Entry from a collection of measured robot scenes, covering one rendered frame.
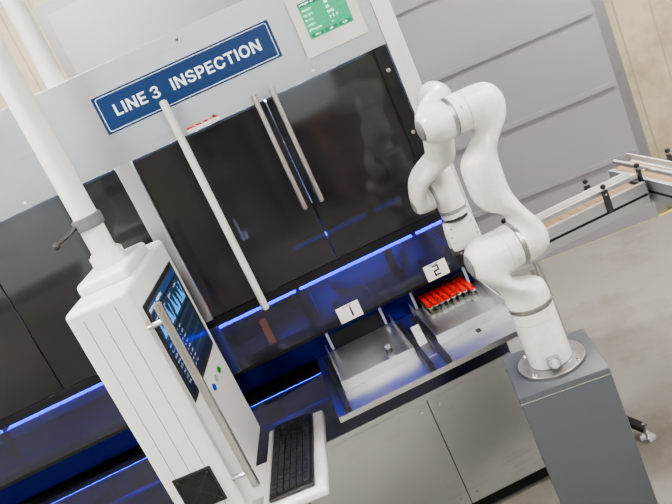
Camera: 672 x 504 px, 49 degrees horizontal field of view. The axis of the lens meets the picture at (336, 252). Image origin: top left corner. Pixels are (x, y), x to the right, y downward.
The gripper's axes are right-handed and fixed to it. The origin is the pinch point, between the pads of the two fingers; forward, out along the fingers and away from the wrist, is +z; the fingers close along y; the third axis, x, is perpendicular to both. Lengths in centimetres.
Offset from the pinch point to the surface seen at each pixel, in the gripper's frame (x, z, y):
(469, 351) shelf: 10.7, 22.4, 14.1
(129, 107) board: -28, -85, 76
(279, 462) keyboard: 11, 27, 81
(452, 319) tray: -15.0, 22.1, 10.7
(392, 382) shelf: 6.8, 22.4, 39.4
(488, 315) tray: -1.9, 20.4, 1.6
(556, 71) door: -217, -1, -140
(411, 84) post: -28, -54, -9
